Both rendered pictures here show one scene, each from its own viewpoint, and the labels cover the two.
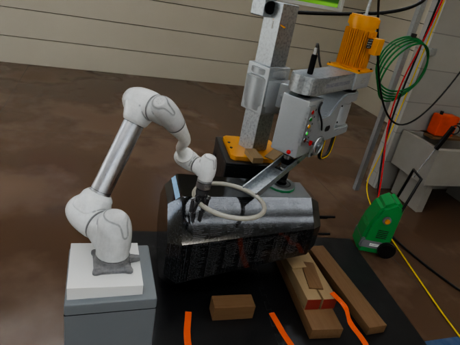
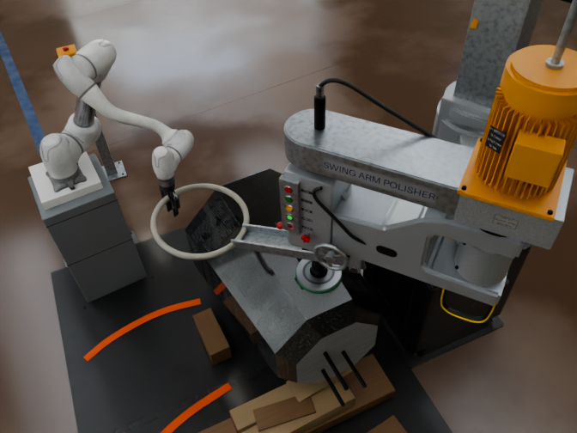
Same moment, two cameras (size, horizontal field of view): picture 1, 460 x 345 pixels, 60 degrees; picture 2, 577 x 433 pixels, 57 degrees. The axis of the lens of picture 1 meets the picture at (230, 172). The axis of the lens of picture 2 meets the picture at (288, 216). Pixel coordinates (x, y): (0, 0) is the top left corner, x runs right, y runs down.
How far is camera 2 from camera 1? 318 cm
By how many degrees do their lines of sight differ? 67
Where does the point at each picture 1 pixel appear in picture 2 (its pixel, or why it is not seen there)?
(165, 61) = not seen: outside the picture
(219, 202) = (232, 222)
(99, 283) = (38, 179)
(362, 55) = (493, 159)
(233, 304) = (203, 332)
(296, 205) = (284, 307)
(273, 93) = not seen: hidden behind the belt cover
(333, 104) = (406, 218)
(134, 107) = not seen: hidden behind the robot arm
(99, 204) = (69, 127)
